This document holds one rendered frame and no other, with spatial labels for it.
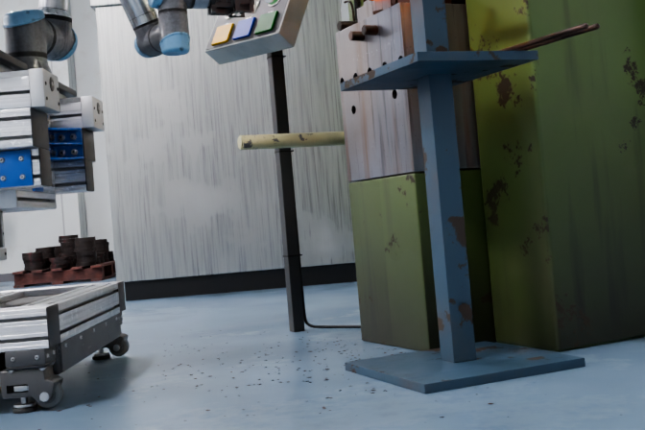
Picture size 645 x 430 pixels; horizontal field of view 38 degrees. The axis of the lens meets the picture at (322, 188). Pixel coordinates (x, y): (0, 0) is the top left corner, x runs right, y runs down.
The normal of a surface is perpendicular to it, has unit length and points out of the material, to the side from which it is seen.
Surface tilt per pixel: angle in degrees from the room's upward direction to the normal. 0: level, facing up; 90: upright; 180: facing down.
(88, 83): 90
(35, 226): 90
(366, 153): 90
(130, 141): 90
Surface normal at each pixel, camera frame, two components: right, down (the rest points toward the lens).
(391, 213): -0.90, 0.06
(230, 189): 0.01, -0.03
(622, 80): 0.43, -0.07
